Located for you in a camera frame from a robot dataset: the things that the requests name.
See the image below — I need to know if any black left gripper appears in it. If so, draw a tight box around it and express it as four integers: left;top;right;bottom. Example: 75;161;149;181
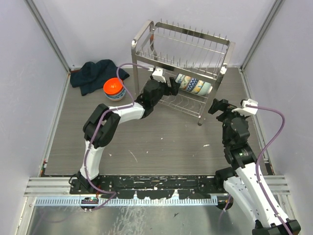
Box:
152;78;180;107

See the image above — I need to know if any orange floral back bowl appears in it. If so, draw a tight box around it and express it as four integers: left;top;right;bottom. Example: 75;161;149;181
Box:
181;76;194;91

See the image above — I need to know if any stainless steel dish rack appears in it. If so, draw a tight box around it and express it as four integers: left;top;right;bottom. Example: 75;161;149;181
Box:
131;20;235;125

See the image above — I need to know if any blue white floral bowl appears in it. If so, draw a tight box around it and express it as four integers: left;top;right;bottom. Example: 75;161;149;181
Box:
105;88;126;97

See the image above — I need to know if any plain orange bowl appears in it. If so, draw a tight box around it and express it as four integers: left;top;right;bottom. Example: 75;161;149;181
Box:
103;77;124;95

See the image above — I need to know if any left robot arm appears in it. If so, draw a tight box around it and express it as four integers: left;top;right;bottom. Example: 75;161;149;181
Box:
76;77;180;194

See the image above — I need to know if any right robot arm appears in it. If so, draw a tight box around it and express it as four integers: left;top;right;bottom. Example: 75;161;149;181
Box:
208;99;301;235

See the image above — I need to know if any blue swirl back bowl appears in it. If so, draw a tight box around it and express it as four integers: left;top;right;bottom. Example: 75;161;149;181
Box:
176;74;185;87

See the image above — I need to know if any green grid back bowl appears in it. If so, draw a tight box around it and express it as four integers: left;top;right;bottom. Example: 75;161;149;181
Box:
198;82;212;96

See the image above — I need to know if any yellow orange back bowl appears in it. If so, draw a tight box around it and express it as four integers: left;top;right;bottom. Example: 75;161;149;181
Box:
193;80;205;94

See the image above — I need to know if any dark blue crumpled cloth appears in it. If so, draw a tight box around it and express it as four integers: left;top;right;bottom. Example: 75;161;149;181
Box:
70;59;118;96

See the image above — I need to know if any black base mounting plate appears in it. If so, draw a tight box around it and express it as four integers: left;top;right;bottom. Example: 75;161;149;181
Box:
69;174;235;199

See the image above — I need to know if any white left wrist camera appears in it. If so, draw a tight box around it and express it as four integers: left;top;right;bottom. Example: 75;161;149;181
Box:
152;68;166;83

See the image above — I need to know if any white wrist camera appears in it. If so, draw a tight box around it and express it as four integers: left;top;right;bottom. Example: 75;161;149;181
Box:
152;68;166;83
232;98;258;117

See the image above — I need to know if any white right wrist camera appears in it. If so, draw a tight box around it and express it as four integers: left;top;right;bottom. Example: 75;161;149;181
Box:
232;98;258;117

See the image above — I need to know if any slotted cable duct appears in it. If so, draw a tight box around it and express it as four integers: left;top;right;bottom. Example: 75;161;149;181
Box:
34;196;218;207

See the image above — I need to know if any aluminium frame rail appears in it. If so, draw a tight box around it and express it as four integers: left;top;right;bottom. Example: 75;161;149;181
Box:
24;175;291;196

